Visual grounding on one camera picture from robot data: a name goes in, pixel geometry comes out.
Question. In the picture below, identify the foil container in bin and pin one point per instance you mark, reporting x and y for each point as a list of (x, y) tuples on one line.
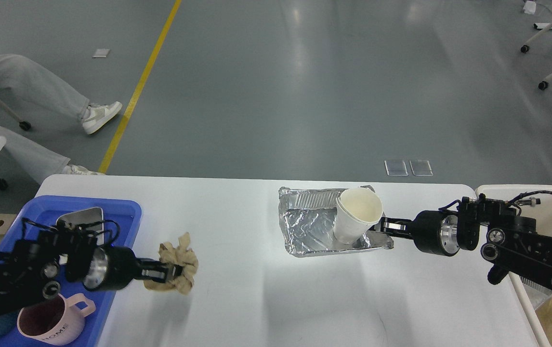
[(537, 294)]

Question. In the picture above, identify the clear floor plate right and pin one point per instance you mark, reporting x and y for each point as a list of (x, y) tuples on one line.
[(421, 167)]

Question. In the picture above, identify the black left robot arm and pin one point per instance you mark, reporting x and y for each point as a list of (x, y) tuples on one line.
[(28, 273)]

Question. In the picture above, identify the blue plastic tray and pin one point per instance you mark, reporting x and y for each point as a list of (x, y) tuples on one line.
[(46, 210)]

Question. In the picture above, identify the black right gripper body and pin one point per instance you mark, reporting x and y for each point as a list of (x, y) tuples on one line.
[(435, 232)]

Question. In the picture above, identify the person in grey trousers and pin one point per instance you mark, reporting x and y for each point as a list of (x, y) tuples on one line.
[(35, 84)]

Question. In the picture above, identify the pink ceramic mug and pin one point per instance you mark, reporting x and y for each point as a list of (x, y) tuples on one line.
[(58, 321)]

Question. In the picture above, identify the white paper cup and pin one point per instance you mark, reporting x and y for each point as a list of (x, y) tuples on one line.
[(357, 209)]

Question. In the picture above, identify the clear floor plate left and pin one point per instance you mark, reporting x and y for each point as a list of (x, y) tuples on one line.
[(396, 167)]

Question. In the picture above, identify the aluminium foil container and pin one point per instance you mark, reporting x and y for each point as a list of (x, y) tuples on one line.
[(307, 218)]

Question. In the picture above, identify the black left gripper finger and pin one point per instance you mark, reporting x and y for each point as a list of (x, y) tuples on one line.
[(160, 272)]

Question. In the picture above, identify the brown paper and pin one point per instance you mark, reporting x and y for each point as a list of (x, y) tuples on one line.
[(181, 255)]

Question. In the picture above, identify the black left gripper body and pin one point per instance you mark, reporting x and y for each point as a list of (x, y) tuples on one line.
[(113, 268)]

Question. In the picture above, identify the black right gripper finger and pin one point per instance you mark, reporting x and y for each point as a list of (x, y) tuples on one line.
[(394, 227)]

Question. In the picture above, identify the clear floor plate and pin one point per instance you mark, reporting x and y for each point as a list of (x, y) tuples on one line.
[(421, 167), (396, 167)]

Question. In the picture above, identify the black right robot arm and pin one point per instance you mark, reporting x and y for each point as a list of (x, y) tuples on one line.
[(512, 243)]

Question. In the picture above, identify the stainless steel rectangular tray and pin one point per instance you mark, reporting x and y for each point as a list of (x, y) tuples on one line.
[(86, 216)]

